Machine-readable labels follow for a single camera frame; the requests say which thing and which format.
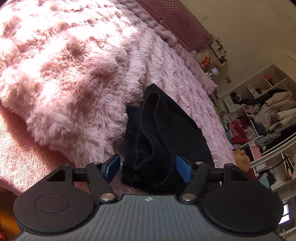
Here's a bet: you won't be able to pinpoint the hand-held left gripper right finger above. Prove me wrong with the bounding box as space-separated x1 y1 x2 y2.
175 155 255 202

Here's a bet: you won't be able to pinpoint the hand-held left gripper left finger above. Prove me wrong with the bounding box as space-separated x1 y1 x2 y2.
35 154 121 202

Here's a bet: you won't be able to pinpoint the black pants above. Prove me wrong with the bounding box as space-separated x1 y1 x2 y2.
121 83 214 195

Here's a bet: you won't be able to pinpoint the brown teddy bear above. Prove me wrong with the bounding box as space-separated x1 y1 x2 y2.
232 149 250 173

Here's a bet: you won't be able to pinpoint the pink terry bed sheet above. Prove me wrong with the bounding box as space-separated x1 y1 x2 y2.
0 102 130 195

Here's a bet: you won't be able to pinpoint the pile of clothes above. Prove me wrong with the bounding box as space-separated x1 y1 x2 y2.
221 89 296 149

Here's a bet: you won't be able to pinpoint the pink fluffy blanket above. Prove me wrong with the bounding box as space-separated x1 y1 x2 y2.
0 0 234 163

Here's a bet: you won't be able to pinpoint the pale pink fleece quilt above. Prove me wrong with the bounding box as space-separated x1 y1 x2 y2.
120 0 218 95

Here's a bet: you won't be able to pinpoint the white shelving unit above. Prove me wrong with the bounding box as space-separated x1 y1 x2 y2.
223 55 296 190

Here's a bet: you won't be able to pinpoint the pink quilted headboard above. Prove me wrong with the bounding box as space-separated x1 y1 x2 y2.
136 0 213 52

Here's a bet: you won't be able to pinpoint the white wall shelf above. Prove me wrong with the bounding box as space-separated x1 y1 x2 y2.
209 40 228 64

